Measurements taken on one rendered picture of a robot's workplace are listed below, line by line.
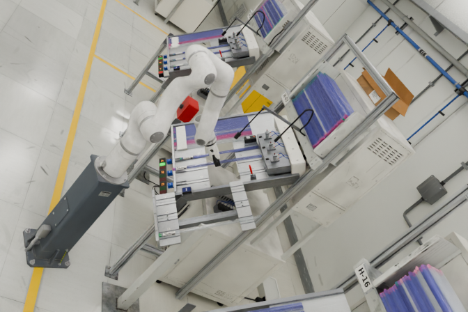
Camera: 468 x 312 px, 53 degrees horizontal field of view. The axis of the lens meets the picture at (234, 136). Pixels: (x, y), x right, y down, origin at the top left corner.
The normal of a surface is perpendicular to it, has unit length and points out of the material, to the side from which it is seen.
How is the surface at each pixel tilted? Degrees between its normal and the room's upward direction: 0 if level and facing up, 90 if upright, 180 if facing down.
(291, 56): 90
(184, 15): 90
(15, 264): 0
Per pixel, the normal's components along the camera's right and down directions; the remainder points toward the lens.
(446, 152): -0.77, -0.45
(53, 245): 0.39, 0.70
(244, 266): 0.14, 0.58
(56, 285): 0.63, -0.67
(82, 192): -0.67, -0.23
